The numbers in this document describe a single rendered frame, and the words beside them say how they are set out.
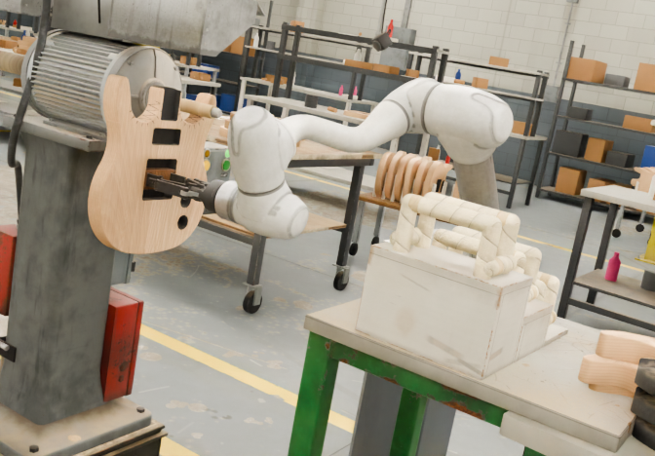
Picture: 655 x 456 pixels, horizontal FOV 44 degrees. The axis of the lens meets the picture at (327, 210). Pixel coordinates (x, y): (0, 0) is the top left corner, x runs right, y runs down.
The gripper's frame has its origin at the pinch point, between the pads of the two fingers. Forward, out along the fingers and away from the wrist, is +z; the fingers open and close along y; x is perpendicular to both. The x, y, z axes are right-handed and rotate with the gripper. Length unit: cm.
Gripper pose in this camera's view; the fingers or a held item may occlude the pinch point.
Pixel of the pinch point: (161, 179)
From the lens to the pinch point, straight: 195.8
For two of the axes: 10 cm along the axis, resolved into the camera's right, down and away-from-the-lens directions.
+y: 5.5, -0.5, 8.4
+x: 1.7, -9.7, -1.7
